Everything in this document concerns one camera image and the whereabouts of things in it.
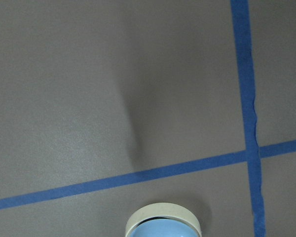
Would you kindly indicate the blue cream call bell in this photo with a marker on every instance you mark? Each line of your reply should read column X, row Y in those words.
column 163, row 219

